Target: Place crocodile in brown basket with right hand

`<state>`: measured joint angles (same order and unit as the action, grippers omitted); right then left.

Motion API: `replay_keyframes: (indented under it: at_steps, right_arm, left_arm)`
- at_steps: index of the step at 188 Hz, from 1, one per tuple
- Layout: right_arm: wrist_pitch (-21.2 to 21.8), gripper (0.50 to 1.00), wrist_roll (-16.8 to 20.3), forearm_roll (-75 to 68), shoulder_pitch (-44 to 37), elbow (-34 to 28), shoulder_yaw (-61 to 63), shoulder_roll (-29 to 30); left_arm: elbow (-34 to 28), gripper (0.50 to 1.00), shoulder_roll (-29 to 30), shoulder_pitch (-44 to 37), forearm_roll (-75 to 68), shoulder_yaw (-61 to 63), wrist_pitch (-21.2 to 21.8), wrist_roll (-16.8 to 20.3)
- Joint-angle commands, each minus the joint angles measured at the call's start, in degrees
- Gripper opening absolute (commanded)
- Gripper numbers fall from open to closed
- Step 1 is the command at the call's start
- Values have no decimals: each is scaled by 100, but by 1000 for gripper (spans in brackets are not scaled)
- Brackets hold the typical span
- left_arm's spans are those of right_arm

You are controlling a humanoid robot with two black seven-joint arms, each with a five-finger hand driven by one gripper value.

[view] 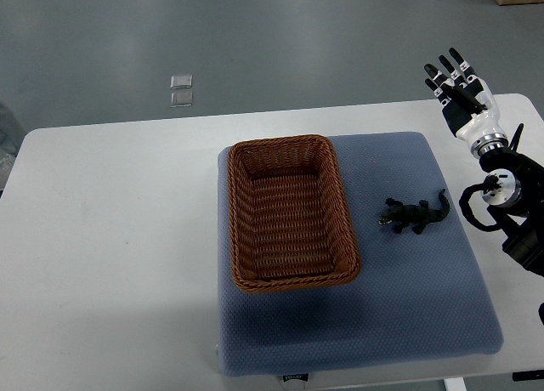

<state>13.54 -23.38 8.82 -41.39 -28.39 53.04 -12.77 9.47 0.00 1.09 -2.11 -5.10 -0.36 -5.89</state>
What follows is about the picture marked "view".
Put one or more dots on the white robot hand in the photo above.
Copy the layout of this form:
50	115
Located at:
469	107

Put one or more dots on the dark toy crocodile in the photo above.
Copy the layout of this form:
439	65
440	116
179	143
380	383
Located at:
418	217

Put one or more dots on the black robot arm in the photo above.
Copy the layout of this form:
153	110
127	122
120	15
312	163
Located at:
510	198

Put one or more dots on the brown wicker basket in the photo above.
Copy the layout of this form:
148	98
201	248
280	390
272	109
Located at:
290	227

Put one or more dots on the blue foam cushion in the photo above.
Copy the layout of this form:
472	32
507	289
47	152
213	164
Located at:
417	297

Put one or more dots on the upper metal floor plate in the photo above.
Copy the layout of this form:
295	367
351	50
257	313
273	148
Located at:
181	81

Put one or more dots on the metal floor plate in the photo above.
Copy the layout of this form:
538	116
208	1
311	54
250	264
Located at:
181	98
181	81

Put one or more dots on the lower metal floor plate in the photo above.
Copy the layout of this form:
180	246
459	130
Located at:
181	98

